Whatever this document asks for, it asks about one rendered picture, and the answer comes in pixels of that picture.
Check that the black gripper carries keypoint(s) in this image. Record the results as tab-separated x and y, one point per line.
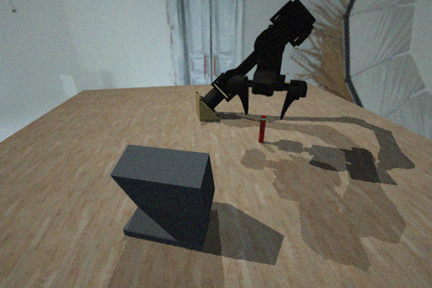
240	85

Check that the red peg with white band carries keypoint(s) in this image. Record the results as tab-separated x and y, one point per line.
262	128

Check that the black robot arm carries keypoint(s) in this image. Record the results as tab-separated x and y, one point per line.
293	20

